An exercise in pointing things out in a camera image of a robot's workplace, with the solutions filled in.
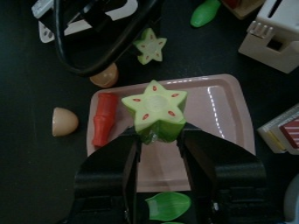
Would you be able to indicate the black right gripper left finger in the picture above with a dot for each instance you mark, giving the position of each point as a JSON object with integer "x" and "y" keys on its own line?
{"x": 103, "y": 180}

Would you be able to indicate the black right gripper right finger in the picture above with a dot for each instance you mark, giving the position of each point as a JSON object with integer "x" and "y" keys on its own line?
{"x": 230, "y": 180}

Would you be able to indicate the green toy starfruit half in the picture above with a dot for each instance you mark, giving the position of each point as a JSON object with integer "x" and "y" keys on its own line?
{"x": 150, "y": 47}
{"x": 158, "y": 112}

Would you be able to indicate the tan toy egg half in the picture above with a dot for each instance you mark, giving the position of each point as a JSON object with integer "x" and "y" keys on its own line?
{"x": 106, "y": 77}
{"x": 63, "y": 122}

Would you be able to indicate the white plastic tray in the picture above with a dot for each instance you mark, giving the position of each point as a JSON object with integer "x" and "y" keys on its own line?
{"x": 46, "y": 33}

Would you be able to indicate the green toy leaf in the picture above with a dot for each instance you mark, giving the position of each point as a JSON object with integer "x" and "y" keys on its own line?
{"x": 170, "y": 206}

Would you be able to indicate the striped toy carton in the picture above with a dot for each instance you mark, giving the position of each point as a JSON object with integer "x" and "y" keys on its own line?
{"x": 281, "y": 132}

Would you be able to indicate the pink plastic tray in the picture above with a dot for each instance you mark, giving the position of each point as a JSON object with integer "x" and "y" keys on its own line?
{"x": 218, "y": 116}

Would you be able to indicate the green oblong toy vegetable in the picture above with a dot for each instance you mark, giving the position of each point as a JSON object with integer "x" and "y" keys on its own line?
{"x": 205, "y": 12}

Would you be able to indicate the wooden toy box red base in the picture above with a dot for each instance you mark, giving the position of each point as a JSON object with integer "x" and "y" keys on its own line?
{"x": 245, "y": 8}

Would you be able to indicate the white toy toaster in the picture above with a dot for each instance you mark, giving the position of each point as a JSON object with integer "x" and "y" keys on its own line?
{"x": 274, "y": 38}

